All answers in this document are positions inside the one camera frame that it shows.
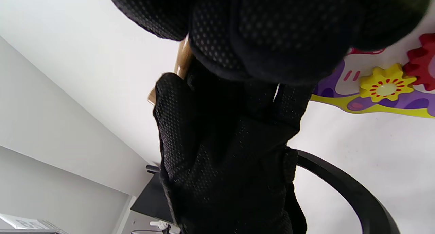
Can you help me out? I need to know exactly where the white box device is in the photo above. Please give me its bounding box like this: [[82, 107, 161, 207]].
[[0, 213, 68, 234]]

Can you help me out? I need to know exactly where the black curved chair armrest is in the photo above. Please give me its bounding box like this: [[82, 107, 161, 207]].
[[296, 149, 401, 234]]

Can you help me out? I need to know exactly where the yellow plastic gear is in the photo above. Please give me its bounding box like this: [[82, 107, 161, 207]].
[[360, 63, 417, 102]]

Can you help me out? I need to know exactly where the black furniture panel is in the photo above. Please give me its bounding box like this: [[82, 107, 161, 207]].
[[131, 164, 174, 224]]

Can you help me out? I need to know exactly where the white plastic fitting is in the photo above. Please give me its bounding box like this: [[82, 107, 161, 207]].
[[150, 220, 180, 234]]

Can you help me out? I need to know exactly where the colourful wooden whack-a-mole toy box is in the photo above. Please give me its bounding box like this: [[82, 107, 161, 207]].
[[311, 33, 435, 119]]

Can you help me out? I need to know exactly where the red plastic gear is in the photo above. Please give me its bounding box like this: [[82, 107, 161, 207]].
[[403, 33, 435, 91]]

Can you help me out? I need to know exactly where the person's right hand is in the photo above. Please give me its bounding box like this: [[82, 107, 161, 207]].
[[104, 0, 432, 234]]

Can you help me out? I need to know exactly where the wooden mallet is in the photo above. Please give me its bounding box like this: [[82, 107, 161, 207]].
[[148, 35, 196, 105]]

